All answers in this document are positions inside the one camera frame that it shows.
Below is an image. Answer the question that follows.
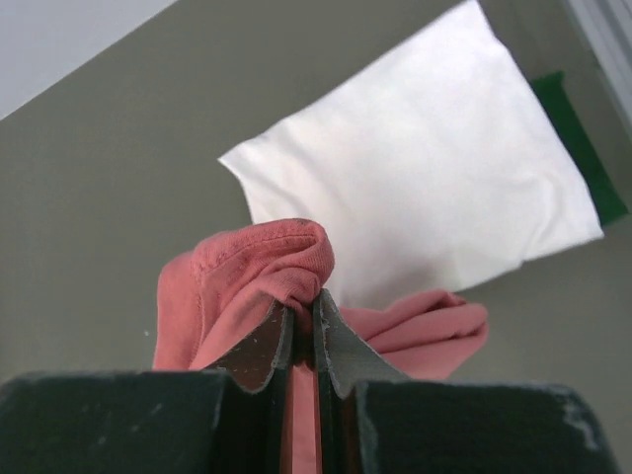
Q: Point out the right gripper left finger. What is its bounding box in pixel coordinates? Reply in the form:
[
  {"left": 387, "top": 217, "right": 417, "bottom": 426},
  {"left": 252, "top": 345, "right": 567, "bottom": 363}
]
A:
[{"left": 197, "top": 302, "right": 293, "bottom": 473}]

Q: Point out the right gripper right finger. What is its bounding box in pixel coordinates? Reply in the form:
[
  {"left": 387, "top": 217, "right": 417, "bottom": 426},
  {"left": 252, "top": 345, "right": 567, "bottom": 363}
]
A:
[{"left": 312, "top": 289, "right": 410, "bottom": 473}]

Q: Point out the salmon pink t shirt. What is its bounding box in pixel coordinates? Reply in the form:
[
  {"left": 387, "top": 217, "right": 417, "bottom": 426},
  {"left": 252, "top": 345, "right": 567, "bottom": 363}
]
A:
[{"left": 153, "top": 219, "right": 488, "bottom": 473}]

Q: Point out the dark green folded shirt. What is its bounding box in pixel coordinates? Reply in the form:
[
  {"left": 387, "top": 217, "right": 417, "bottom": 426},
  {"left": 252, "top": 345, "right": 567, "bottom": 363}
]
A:
[{"left": 529, "top": 71, "right": 629, "bottom": 226}]

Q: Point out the folded white t shirt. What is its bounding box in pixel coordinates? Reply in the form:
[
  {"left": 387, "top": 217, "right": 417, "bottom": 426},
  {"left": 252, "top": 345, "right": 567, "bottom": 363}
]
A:
[{"left": 221, "top": 1, "right": 603, "bottom": 309}]

